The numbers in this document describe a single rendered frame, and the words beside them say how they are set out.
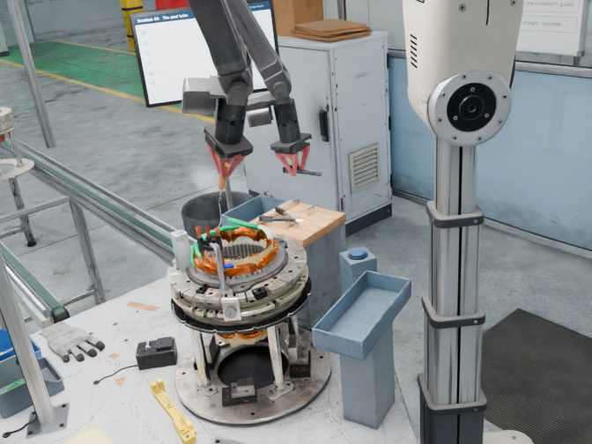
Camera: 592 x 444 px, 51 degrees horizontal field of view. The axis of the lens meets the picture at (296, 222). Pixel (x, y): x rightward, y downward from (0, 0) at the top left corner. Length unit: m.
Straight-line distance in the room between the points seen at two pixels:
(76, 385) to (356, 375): 0.74
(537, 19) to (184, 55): 1.77
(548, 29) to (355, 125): 1.17
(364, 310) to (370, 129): 2.58
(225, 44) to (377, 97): 2.78
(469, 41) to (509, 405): 1.76
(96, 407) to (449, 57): 1.12
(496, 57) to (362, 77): 2.52
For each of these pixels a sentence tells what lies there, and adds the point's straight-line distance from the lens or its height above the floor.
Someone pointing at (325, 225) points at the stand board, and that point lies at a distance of 1.62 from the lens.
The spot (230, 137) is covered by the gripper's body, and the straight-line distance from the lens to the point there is 1.25.
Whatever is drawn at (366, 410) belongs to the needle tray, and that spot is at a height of 0.83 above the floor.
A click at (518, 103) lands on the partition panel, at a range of 3.51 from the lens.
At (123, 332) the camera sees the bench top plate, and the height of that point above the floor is 0.78.
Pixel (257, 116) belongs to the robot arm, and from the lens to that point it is 1.59.
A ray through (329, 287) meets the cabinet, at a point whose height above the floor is 0.88.
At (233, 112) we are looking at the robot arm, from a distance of 1.21.
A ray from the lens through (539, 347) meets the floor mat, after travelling 2.98.
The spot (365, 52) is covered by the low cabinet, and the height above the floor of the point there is 1.11.
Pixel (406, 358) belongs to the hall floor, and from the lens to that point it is 2.87.
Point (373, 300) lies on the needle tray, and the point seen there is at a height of 1.02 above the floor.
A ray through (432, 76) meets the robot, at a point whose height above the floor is 1.50.
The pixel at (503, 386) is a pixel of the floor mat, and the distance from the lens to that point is 2.75.
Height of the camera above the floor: 1.76
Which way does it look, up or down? 25 degrees down
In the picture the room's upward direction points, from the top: 6 degrees counter-clockwise
